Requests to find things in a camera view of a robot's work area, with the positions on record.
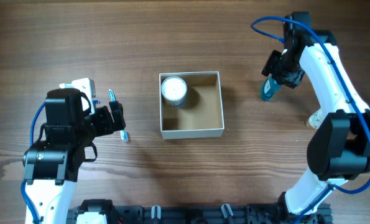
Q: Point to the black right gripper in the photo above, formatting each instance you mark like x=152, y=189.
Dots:
x=278, y=72

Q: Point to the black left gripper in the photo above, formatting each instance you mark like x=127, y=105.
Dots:
x=115, y=116

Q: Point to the blue mouthwash bottle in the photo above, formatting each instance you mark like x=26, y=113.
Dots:
x=269, y=87

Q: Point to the white leaf-print cream tube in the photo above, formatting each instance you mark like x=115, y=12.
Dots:
x=315, y=120

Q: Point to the white round jar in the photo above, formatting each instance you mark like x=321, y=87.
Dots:
x=174, y=91

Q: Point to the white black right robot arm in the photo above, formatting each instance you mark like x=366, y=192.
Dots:
x=340, y=149

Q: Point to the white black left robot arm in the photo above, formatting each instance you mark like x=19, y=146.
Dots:
x=52, y=163

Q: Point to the white cardboard box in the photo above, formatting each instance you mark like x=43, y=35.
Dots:
x=202, y=114

